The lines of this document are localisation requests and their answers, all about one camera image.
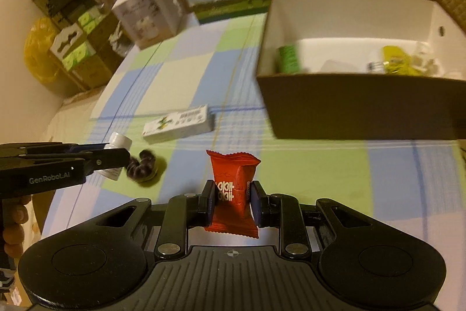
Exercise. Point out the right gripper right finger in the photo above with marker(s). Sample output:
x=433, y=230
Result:
x=282, y=212

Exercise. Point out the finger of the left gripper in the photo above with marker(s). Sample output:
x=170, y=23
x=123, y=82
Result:
x=53, y=148
x=93, y=159

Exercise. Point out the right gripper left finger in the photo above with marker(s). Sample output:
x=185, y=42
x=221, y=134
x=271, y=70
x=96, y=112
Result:
x=181, y=213

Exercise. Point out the small white bottle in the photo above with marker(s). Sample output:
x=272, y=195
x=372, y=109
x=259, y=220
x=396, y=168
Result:
x=118, y=157

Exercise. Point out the dark velvet scrunchie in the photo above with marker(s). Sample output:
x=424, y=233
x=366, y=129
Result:
x=143, y=168

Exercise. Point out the red snack packet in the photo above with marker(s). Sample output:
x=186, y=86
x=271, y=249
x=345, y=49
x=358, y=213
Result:
x=233, y=174

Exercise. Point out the white ointment box with bird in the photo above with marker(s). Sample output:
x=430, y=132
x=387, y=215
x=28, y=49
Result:
x=179, y=124

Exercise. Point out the green slim box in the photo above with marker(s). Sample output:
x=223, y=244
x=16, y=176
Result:
x=288, y=60

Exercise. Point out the white tube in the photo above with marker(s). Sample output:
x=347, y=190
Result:
x=376, y=67

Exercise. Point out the yellow snack packet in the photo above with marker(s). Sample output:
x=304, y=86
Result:
x=397, y=62

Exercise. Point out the clear plastic tray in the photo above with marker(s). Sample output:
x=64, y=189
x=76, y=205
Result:
x=338, y=66

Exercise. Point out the person's left hand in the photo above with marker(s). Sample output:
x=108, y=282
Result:
x=13, y=232

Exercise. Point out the yellow plastic bag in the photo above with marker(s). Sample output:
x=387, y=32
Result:
x=38, y=59

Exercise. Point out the checkered bed sheet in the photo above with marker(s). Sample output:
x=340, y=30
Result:
x=416, y=186

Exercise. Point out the cardboard box with tissue packs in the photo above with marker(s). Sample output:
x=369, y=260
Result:
x=92, y=49

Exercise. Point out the white appliance box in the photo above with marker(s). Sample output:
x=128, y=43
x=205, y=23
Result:
x=148, y=22

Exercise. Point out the brown cardboard storage box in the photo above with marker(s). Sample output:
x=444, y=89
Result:
x=362, y=106

